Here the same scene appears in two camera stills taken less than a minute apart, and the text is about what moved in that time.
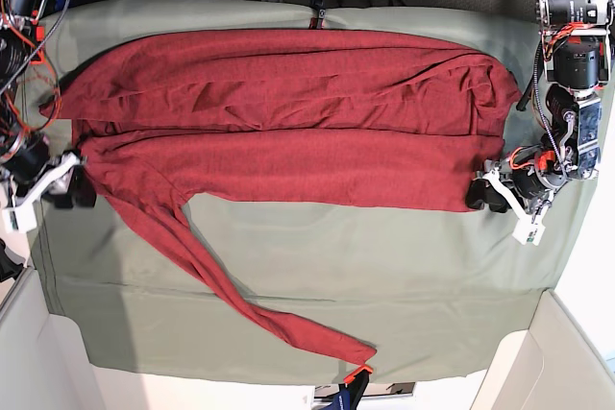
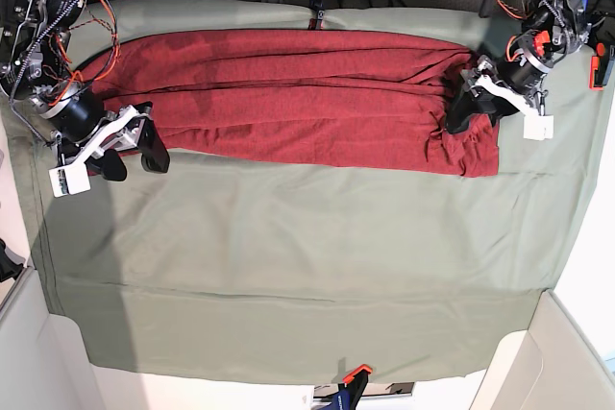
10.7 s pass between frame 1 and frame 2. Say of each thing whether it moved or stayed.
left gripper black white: moved
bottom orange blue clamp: stayed
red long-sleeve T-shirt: moved
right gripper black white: moved
